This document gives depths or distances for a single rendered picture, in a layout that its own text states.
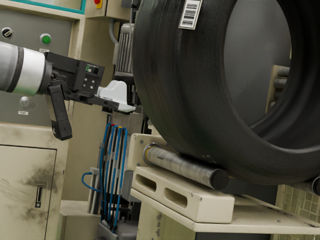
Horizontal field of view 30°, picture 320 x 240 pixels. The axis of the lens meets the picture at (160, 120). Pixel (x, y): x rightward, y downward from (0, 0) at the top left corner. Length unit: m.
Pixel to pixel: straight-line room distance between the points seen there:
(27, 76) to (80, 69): 0.11
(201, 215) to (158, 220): 0.40
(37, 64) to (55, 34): 0.77
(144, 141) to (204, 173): 0.31
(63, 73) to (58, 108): 0.07
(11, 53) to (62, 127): 0.18
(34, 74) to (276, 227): 0.64
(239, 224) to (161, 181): 0.22
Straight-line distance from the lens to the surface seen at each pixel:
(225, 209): 1.30
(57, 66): 1.18
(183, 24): 1.19
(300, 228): 1.44
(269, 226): 1.38
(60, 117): 1.19
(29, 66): 1.14
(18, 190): 1.88
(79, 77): 1.18
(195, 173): 1.33
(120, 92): 1.22
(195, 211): 1.28
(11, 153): 1.85
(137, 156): 1.56
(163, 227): 1.67
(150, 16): 1.32
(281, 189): 1.87
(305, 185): 1.46
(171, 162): 1.44
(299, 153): 1.33
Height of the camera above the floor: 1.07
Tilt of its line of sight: 3 degrees down
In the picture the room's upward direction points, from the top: 8 degrees clockwise
